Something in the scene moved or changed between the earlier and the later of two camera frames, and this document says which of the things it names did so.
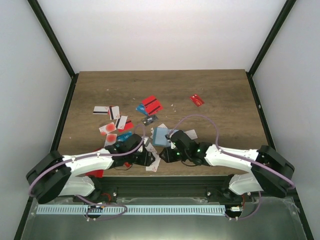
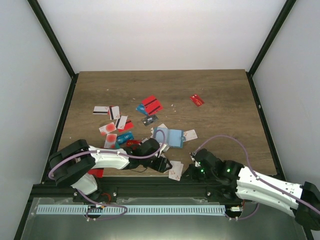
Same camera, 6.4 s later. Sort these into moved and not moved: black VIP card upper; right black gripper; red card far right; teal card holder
Moved: right black gripper
Not moved: black VIP card upper; teal card holder; red card far right
